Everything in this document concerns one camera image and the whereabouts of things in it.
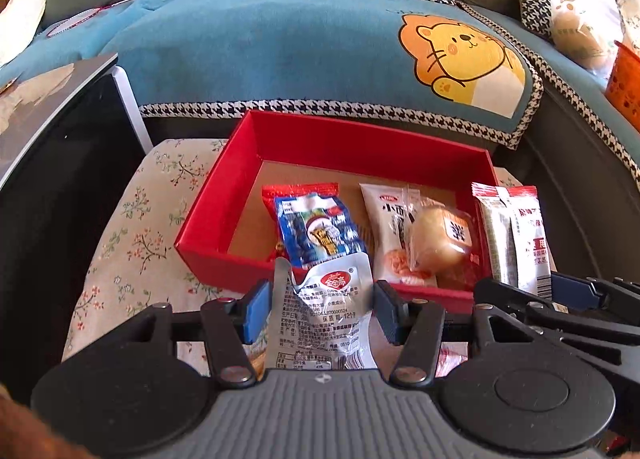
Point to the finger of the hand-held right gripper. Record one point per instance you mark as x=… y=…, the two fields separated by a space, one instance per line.
x=575 y=289
x=505 y=291

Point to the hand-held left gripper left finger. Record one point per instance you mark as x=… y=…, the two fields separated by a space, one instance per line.
x=256 y=311

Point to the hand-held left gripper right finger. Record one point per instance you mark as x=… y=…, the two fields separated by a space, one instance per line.
x=390 y=311

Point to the grey striped long packet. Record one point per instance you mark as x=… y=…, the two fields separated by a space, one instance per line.
x=495 y=239

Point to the white red long packet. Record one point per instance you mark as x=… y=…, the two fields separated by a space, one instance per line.
x=532 y=239

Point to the silver white snack packet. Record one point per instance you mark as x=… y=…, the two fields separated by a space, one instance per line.
x=325 y=309

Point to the pink clear cake packet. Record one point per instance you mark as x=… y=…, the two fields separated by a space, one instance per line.
x=452 y=361

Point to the round bun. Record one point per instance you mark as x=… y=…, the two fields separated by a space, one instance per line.
x=435 y=244

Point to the white packet with orange picture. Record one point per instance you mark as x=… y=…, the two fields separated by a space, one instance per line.
x=385 y=219

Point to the blue white snack packet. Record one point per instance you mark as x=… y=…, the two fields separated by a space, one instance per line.
x=315 y=234

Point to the small red snack packet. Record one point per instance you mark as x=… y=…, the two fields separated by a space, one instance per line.
x=300 y=191

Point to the red cardboard box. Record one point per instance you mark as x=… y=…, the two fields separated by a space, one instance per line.
x=320 y=139

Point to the floral tablecloth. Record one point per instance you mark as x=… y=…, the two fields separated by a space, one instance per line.
x=130 y=239

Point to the orange plastic basket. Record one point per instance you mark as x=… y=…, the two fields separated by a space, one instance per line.
x=625 y=89

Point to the blue houndstooth edged sofa cover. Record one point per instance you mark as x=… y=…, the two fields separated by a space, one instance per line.
x=560 y=69

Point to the white plastic bag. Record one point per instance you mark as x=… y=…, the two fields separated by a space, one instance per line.
x=585 y=19

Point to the blue lion sofa cover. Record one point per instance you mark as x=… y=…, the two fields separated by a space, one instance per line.
x=250 y=39

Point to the white cloth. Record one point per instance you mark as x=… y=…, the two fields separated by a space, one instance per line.
x=22 y=19

